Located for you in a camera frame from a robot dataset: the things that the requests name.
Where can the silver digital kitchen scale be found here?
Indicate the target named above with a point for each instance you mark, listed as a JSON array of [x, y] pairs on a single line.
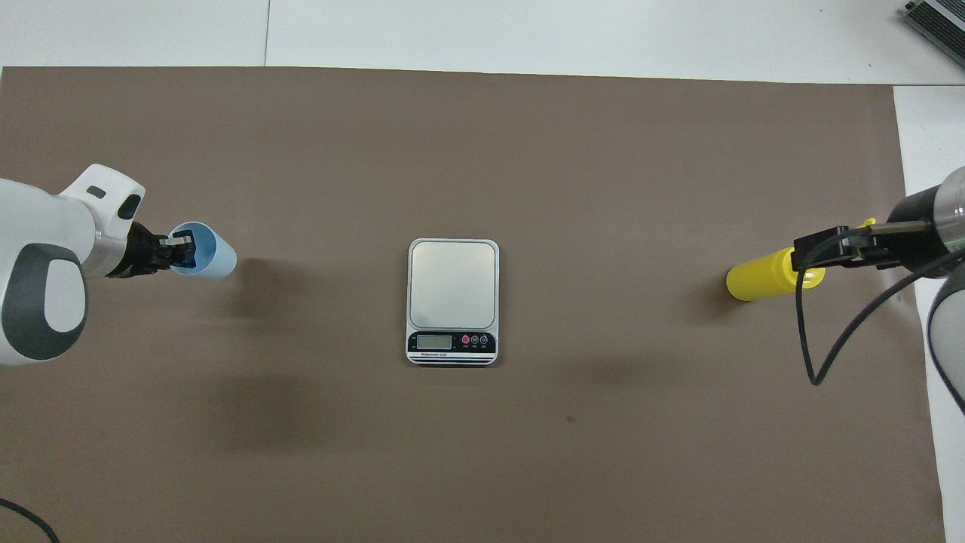
[[452, 290]]

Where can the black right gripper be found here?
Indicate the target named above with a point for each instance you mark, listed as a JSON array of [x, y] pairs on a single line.
[[920, 237]]

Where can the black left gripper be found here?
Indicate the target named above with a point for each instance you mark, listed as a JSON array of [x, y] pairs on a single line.
[[139, 253]]

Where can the brown table mat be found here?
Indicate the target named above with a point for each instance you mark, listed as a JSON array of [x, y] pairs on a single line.
[[452, 151]]

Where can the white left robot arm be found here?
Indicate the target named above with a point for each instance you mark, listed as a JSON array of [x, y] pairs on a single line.
[[38, 249]]

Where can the yellow squeeze bottle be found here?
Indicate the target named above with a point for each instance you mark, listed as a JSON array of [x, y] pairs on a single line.
[[761, 277]]

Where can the light blue plastic cup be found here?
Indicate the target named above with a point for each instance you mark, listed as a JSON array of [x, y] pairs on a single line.
[[215, 260]]

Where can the grey metal ribbed device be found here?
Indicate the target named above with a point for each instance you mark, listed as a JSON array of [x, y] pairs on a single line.
[[942, 23]]

